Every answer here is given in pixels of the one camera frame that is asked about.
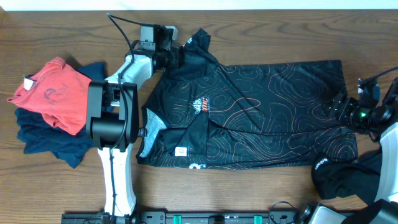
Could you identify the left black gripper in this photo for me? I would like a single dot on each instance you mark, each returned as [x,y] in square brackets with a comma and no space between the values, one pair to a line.
[176,55]

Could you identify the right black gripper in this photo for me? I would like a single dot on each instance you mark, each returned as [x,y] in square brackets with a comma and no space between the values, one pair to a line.
[342,108]

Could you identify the black jersey with orange lines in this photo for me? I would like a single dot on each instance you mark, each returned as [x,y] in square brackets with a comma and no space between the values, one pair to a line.
[206,115]

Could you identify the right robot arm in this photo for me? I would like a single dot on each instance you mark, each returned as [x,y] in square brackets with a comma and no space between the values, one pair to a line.
[380,124]

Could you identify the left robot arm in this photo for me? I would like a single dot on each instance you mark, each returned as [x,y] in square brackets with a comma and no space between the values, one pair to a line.
[112,121]

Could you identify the plain black garment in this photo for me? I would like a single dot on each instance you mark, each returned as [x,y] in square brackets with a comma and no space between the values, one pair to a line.
[343,179]

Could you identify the folded orange t-shirt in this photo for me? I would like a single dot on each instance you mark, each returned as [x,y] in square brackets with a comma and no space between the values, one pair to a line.
[60,95]

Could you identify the folded navy blue garment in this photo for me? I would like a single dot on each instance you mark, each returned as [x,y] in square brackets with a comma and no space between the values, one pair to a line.
[39,136]

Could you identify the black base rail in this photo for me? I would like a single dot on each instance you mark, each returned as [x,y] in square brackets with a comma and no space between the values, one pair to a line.
[214,217]

